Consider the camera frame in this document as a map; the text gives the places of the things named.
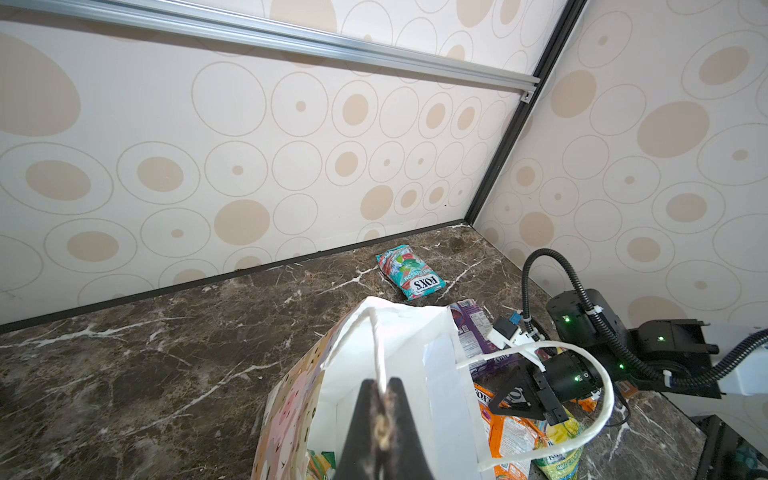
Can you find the green candy packet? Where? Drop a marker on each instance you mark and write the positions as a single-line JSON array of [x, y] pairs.
[[321, 465]]

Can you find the purple candy packet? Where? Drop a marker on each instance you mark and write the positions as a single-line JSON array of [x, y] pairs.
[[472, 325]]

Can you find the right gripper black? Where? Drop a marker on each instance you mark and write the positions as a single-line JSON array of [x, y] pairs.
[[567, 376]]

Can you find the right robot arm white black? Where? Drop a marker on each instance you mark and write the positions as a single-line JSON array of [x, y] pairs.
[[597, 351]]

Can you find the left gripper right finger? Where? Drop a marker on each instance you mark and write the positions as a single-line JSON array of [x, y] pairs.
[[403, 454]]

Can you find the right black frame post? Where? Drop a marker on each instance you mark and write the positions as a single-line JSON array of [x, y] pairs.
[[564, 29]]

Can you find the horizontal aluminium rail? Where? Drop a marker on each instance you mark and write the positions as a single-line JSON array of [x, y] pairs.
[[197, 20]]

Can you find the orange candy packet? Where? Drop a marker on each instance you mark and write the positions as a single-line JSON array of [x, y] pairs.
[[507, 435]]

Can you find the teal Fox's candy packet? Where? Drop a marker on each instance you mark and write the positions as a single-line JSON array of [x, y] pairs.
[[414, 277]]

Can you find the white paper bag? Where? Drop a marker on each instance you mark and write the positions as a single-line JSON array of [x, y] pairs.
[[312, 406]]

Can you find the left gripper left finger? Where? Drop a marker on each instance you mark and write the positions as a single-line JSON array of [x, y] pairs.
[[361, 456]]

